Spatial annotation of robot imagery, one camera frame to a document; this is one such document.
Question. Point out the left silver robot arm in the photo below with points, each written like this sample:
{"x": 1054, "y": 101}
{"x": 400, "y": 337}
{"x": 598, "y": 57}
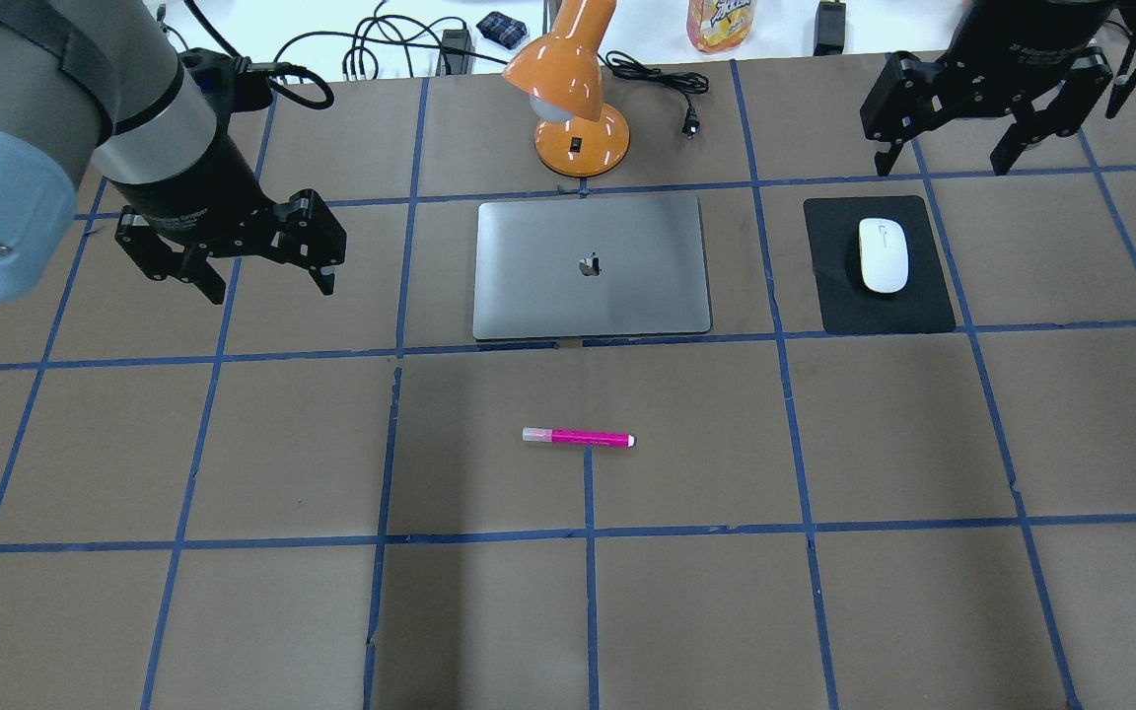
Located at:
{"x": 96, "y": 84}

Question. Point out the silver laptop notebook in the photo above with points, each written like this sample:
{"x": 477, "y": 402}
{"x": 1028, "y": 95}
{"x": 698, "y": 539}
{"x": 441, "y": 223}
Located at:
{"x": 600, "y": 266}

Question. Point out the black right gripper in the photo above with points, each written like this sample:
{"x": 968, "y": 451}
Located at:
{"x": 1014, "y": 44}

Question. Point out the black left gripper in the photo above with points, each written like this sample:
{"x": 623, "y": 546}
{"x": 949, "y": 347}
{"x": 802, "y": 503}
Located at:
{"x": 195, "y": 190}

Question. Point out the pink highlighter pen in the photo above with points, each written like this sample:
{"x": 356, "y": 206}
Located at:
{"x": 586, "y": 439}

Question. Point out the dark blue small pouch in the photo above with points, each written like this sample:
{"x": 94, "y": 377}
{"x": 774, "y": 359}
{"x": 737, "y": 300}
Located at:
{"x": 502, "y": 29}

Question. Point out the black power adapter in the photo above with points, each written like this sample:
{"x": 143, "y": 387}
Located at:
{"x": 830, "y": 28}

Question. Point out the black mousepad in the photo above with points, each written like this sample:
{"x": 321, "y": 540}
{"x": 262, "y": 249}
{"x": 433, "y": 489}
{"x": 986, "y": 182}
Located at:
{"x": 848, "y": 304}

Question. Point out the orange desk lamp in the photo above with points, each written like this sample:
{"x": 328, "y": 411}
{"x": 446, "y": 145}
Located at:
{"x": 578, "y": 135}

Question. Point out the white computer mouse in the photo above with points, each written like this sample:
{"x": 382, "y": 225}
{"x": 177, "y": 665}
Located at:
{"x": 883, "y": 255}

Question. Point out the yellow drink bottle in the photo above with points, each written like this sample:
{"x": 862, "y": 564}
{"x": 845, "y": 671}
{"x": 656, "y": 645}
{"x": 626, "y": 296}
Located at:
{"x": 718, "y": 26}

